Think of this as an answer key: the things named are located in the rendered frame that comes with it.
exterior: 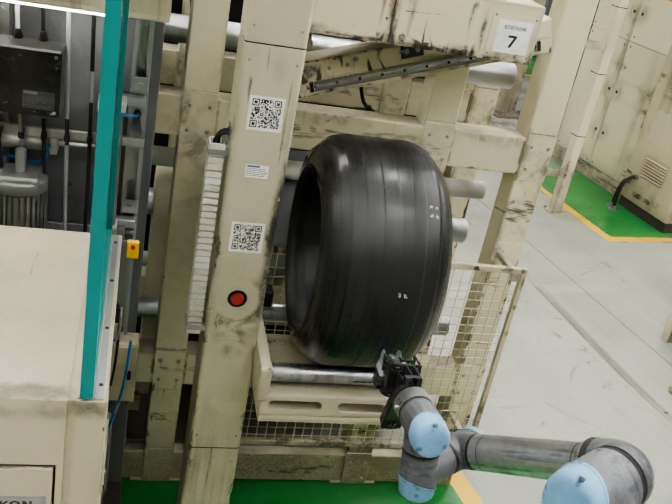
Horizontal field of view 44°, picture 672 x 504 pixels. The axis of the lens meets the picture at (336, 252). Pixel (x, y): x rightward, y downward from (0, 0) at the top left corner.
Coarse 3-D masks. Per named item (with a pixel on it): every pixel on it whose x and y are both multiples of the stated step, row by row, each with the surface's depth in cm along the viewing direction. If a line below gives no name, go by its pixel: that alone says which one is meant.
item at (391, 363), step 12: (384, 360) 180; (396, 360) 179; (408, 360) 180; (384, 372) 181; (396, 372) 177; (408, 372) 175; (420, 372) 178; (384, 384) 179; (396, 384) 177; (408, 384) 171; (420, 384) 172
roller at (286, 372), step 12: (276, 372) 198; (288, 372) 199; (300, 372) 200; (312, 372) 201; (324, 372) 201; (336, 372) 202; (348, 372) 203; (360, 372) 204; (372, 372) 205; (360, 384) 205; (372, 384) 205
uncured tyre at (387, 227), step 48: (336, 144) 192; (384, 144) 194; (336, 192) 182; (384, 192) 181; (432, 192) 185; (288, 240) 221; (336, 240) 179; (384, 240) 178; (432, 240) 181; (288, 288) 218; (336, 288) 179; (384, 288) 180; (432, 288) 182; (336, 336) 185; (384, 336) 186
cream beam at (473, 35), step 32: (320, 0) 194; (352, 0) 195; (384, 0) 197; (416, 0) 198; (448, 0) 200; (480, 0) 201; (512, 0) 205; (320, 32) 198; (352, 32) 199; (384, 32) 200; (416, 32) 202; (448, 32) 203; (480, 32) 205
